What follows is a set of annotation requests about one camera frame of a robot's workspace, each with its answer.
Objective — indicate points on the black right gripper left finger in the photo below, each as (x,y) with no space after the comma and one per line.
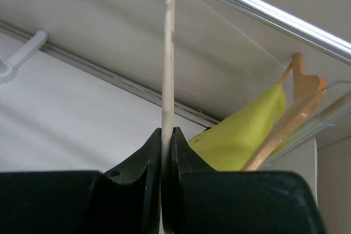
(123,199)

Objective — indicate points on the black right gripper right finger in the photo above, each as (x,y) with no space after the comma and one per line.
(200,199)

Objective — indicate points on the white metal clothes rack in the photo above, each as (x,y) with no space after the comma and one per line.
(227,51)

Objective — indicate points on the yellow-green garment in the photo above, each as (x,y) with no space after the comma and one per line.
(228,145)

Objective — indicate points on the white plastic hanger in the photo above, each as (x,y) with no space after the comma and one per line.
(167,115)

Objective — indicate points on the wooden hanger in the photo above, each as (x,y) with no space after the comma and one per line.
(308,92)

